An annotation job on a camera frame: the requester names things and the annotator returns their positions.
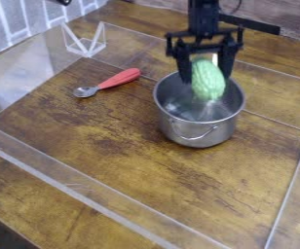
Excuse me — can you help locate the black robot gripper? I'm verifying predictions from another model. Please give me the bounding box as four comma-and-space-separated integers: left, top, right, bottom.
165, 0, 245, 85

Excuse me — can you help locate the green bumpy toy gourd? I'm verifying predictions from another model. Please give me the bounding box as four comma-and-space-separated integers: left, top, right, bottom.
192, 57, 225, 101

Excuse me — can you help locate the silver metal pot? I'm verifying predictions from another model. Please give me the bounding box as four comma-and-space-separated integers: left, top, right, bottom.
153, 72, 245, 148

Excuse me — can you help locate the red handled metal spoon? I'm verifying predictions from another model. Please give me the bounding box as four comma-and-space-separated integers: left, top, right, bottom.
74, 68, 141, 98

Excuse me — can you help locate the clear acrylic corner bracket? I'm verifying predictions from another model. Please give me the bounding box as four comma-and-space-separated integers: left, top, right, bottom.
62, 22, 106, 57

